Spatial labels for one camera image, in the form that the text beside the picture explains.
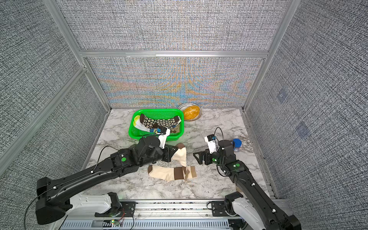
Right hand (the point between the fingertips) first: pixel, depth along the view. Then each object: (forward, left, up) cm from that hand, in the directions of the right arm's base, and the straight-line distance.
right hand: (200, 148), depth 79 cm
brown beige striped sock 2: (-9, +19, -15) cm, 26 cm away
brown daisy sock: (+26, +20, -11) cm, 34 cm away
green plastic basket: (+38, +30, -14) cm, 50 cm away
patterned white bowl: (+46, +9, -13) cm, 49 cm away
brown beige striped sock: (-8, +11, +8) cm, 15 cm away
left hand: (-6, +10, +12) cm, 17 cm away
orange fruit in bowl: (+35, +3, -9) cm, 36 cm away
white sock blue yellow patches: (+22, +41, -6) cm, 47 cm away
